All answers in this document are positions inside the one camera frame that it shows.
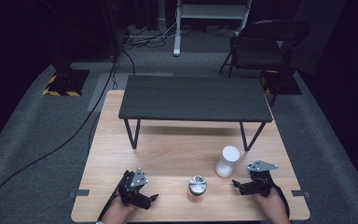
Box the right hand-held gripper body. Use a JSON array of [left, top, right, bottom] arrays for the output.
[[241, 160, 280, 198]]

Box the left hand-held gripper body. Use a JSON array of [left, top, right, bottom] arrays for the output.
[[118, 167, 152, 210]]

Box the person's left hand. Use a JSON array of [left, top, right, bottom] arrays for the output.
[[106, 195, 138, 219]]

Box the person's right hand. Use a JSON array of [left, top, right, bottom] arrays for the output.
[[255, 188, 289, 217]]

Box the white cylindrical container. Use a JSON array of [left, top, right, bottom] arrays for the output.
[[214, 145, 241, 178]]

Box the silver metal can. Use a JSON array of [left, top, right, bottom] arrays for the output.
[[187, 175, 209, 198]]

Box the grey tape strip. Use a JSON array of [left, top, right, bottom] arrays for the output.
[[68, 188, 90, 199], [291, 189, 311, 199]]

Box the black raised shelf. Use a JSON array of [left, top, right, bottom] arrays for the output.
[[118, 74, 274, 153]]

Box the black hazard-striped stand base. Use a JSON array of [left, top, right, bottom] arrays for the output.
[[41, 68, 90, 98], [258, 69, 303, 106]]

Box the black folding chair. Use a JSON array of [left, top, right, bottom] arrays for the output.
[[218, 19, 312, 79]]

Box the black stand pole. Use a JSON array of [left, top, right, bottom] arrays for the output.
[[99, 0, 123, 62]]

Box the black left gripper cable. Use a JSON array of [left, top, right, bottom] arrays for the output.
[[97, 183, 123, 221]]

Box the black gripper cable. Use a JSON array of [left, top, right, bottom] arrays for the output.
[[271, 181, 291, 218], [97, 183, 123, 221]]

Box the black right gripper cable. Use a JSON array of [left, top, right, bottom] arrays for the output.
[[271, 181, 291, 218]]

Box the long black floor cable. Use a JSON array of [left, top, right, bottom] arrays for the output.
[[0, 49, 137, 218]]

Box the tangle of floor cables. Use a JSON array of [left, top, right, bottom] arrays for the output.
[[121, 21, 179, 50]]

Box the white metal stand frame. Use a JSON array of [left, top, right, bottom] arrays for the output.
[[172, 0, 253, 58]]

